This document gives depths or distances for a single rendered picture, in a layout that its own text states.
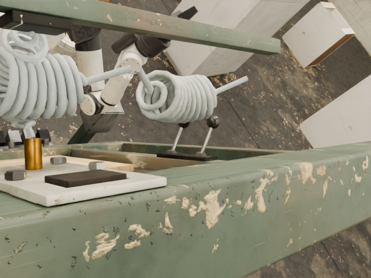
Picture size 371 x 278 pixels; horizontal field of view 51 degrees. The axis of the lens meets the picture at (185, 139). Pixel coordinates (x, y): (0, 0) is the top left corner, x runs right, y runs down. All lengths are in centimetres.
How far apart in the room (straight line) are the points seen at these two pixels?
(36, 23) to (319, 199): 36
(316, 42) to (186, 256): 567
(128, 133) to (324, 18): 366
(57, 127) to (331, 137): 309
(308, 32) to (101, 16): 565
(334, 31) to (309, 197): 541
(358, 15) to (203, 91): 866
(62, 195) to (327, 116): 450
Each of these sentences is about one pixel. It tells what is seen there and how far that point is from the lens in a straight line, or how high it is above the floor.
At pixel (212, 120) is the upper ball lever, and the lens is 107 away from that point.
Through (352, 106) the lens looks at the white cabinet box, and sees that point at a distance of 460.
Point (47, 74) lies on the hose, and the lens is 38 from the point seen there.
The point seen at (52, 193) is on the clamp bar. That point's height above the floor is 194.
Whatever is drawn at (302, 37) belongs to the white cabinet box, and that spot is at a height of 25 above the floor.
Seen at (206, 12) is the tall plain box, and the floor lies 64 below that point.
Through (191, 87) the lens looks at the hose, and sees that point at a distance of 50.
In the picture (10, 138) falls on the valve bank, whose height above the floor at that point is 76.
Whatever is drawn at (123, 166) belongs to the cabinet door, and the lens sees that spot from 114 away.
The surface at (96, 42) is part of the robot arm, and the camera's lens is 142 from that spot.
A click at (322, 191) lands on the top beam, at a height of 193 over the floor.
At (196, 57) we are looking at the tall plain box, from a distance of 364.
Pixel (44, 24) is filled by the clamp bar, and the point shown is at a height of 195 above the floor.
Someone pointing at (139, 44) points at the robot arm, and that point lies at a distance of 125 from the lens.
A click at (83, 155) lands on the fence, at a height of 97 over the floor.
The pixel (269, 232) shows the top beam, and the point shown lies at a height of 192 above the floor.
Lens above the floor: 217
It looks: 40 degrees down
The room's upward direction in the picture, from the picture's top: 48 degrees clockwise
